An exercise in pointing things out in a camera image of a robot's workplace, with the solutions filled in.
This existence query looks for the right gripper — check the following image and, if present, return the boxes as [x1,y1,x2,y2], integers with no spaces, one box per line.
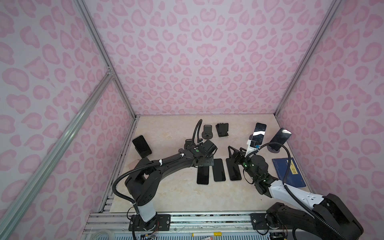
[227,146,260,182]

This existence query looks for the black folding phone stand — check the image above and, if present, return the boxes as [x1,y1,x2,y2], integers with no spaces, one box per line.
[216,123,229,138]

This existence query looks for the round stand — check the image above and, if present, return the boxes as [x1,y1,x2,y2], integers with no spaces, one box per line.
[202,125,213,140]
[267,144,281,154]

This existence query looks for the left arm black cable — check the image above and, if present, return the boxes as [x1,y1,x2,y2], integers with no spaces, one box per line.
[111,119,203,206]

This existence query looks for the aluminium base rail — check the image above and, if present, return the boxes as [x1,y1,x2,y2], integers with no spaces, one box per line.
[80,211,347,240]

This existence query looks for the black phone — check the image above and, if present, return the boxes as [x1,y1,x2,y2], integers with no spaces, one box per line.
[132,135,152,159]
[197,166,210,185]
[212,159,226,182]
[226,158,242,181]
[270,128,292,151]
[250,123,267,148]

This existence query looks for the blue book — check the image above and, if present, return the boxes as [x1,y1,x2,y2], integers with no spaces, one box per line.
[272,158,307,188]

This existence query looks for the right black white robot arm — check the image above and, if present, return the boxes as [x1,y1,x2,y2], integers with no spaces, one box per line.
[228,146,364,240]

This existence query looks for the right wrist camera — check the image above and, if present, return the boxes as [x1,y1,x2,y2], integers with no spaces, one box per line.
[246,140,260,157]

